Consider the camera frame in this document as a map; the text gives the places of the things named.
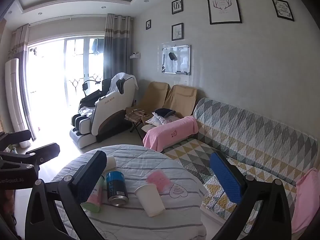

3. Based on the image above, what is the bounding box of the white printed pillow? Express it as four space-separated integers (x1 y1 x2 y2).
145 112 185 127

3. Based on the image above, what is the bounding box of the grey curtain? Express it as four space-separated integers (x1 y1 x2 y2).
7 23 37 141
103 13 134 81

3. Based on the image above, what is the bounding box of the sofa with triangle-patterned cover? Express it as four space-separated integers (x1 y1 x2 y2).
160 97 319 233

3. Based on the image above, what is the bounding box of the pink and green cup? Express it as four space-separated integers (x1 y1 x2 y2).
80 175 106 214

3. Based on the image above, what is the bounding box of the white massage chair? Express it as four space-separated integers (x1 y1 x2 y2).
69 73 139 149

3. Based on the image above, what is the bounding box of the blue metal can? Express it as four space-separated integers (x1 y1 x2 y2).
106 171 130 207

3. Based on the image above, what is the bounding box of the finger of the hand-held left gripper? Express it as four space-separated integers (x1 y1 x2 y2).
0 129 32 151
0 142 61 173

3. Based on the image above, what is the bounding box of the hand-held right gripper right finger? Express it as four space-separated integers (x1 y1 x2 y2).
209 151 298 240

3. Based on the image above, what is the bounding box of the pink translucent cup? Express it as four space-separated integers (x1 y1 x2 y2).
146 169 173 194

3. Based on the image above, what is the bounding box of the white cloth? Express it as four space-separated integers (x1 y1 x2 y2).
110 72 139 93

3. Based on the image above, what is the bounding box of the dark folded cloth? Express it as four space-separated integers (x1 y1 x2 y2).
155 108 177 118

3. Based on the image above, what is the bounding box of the black gooseneck stand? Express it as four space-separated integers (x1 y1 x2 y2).
82 78 103 98

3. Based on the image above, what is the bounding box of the pink cloth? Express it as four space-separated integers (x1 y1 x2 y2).
291 167 320 234

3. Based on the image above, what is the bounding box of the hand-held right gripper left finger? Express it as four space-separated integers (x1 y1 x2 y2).
24 150 108 240

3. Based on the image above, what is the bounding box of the black-framed line-art picture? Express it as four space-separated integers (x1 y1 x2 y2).
171 23 184 41

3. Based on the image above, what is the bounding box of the small folding table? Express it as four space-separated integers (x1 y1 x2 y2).
124 107 151 137

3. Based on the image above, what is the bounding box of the small white paper cup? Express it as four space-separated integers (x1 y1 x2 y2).
105 155 118 171

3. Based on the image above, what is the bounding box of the pink towel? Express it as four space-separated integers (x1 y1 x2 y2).
143 116 199 153

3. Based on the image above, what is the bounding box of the round table with striped cloth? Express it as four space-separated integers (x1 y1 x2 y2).
50 144 208 240

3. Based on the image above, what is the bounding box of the glass balcony door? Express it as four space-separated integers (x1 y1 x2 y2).
26 36 106 142

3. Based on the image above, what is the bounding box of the black-framed monogram picture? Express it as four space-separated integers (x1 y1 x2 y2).
171 0 184 15

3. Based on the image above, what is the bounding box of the large antler picture frame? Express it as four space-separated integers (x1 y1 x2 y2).
206 0 243 25

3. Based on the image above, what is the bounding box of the beige recliner chair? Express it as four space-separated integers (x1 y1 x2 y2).
125 81 171 117
141 85 198 133

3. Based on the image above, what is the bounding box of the whiteboard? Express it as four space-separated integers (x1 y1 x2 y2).
161 45 191 76

